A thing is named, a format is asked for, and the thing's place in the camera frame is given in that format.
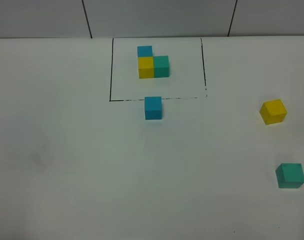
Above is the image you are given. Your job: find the green template block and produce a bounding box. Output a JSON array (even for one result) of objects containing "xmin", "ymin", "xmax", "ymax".
[{"xmin": 153, "ymin": 55, "xmax": 170, "ymax": 78}]

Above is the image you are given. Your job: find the yellow template block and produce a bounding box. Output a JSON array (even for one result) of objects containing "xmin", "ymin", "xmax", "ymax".
[{"xmin": 138, "ymin": 56, "xmax": 154, "ymax": 79}]

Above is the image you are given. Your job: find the blue template block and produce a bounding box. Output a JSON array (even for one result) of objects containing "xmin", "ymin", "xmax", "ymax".
[{"xmin": 137, "ymin": 45, "xmax": 153, "ymax": 58}]

